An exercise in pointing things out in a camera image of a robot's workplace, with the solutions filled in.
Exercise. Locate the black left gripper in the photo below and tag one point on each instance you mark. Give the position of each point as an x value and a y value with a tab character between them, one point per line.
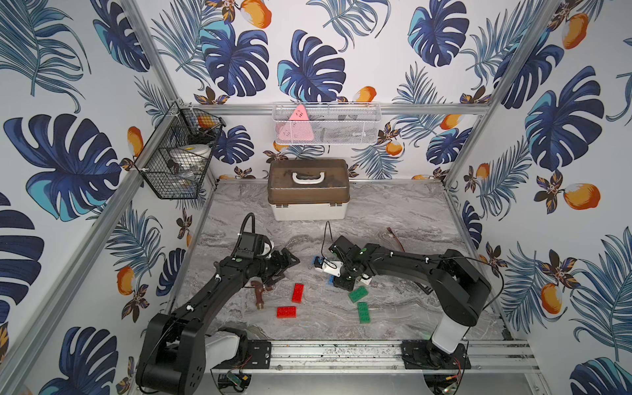
279	262

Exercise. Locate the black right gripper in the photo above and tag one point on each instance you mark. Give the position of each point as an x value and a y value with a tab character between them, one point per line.
345	285

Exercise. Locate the green lego brick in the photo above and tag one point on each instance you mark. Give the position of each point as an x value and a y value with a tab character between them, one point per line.
364	313
358	294

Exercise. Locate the red lego brick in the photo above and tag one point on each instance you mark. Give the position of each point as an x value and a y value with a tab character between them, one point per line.
286	312
298	292

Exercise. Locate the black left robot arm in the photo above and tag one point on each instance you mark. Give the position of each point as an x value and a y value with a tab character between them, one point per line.
207	316

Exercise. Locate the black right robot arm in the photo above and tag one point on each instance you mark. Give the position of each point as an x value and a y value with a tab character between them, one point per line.
462	291

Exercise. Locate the brown lidded storage box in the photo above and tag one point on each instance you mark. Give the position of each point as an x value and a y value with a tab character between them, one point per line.
309	190

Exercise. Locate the white object in basket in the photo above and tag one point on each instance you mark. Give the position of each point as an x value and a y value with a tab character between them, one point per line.
184	158

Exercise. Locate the pink triangle card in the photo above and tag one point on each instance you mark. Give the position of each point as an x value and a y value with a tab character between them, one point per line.
297	129

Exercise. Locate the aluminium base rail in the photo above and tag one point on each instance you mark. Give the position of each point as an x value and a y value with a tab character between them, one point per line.
363	357

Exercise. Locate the white mesh wall basket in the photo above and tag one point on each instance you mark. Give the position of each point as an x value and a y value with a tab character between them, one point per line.
336	123

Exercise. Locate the black wire basket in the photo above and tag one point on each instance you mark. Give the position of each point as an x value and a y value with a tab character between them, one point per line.
179	127

